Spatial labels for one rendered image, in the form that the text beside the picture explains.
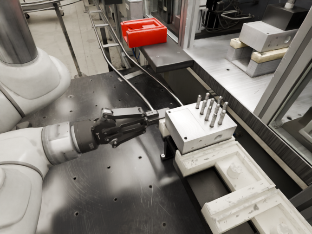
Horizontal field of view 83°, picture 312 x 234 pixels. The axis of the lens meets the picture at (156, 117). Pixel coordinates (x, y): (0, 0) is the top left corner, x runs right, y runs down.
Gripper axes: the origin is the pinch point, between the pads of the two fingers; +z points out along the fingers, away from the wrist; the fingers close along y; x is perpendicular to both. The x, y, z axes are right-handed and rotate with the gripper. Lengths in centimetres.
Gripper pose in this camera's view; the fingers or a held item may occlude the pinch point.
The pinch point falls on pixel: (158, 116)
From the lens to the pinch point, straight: 46.0
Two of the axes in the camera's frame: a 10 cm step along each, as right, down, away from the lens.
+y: 0.0, -7.0, -7.1
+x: -3.6, -6.7, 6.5
